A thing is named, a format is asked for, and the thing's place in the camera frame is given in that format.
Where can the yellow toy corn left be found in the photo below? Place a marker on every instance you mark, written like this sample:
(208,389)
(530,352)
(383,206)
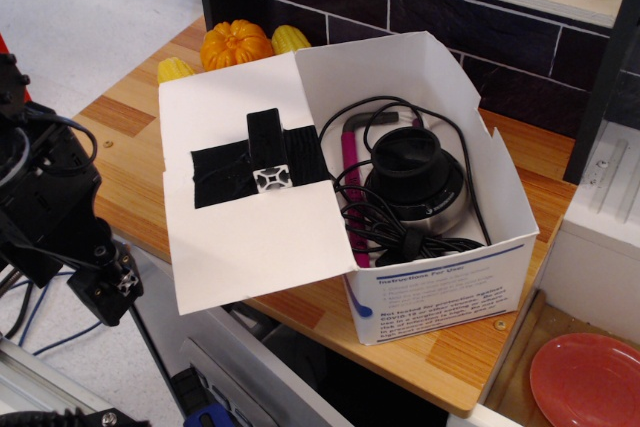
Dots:
(173,68)

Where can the red plate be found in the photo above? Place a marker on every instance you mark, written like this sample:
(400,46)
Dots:
(585,379)

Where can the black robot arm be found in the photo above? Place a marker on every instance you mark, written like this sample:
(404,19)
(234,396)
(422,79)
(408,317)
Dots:
(37,142)

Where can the magenta handled hex key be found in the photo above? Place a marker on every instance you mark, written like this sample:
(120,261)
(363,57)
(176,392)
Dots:
(409,248)

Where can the white cardboard box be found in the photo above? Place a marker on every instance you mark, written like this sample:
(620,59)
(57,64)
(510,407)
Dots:
(267,242)

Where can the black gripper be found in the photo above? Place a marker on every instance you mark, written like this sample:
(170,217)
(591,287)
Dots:
(47,222)

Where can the black handle block on flap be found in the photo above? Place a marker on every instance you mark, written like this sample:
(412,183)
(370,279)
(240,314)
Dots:
(283,158)

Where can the black 3D mouse puck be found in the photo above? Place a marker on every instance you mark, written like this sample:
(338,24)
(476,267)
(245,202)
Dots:
(417,181)

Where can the yellow toy corn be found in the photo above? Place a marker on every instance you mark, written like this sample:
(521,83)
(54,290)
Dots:
(173,68)
(287,38)

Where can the yellow toy corn right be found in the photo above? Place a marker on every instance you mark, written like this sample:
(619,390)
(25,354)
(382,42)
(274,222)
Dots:
(287,38)

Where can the white toy oven front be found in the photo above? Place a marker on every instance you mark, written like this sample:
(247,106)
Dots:
(264,373)

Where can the orange toy pumpkin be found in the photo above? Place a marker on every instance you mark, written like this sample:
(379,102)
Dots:
(235,43)

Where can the white sink unit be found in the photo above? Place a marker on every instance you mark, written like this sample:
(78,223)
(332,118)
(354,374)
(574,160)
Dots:
(592,271)

